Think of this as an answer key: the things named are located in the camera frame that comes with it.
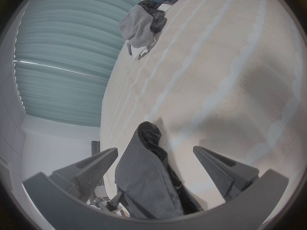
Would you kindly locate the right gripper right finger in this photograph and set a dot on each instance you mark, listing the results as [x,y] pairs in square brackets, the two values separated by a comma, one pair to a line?
[225,169]

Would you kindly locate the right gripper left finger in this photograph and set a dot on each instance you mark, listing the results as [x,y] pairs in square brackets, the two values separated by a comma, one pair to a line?
[84,176]

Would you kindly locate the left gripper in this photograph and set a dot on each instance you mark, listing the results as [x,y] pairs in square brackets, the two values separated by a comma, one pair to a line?
[109,206]

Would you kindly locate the black T-shirt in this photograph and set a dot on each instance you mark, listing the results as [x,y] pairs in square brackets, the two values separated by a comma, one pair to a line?
[148,176]

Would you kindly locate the bed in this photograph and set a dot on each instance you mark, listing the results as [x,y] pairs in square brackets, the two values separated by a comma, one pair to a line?
[215,80]

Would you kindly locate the white ceiling vent grille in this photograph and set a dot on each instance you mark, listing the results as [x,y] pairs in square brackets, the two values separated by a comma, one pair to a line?
[5,174]

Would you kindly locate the blue-green curtain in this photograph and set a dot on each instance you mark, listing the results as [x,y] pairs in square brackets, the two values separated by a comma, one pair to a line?
[76,25]
[60,94]

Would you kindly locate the white garment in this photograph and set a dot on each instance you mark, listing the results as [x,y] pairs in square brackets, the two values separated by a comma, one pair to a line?
[139,51]

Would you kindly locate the grey garment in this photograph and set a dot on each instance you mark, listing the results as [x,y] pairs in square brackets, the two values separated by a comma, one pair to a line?
[136,25]

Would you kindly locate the black shiny garment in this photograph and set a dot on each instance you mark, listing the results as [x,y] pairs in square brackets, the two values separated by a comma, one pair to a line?
[158,18]

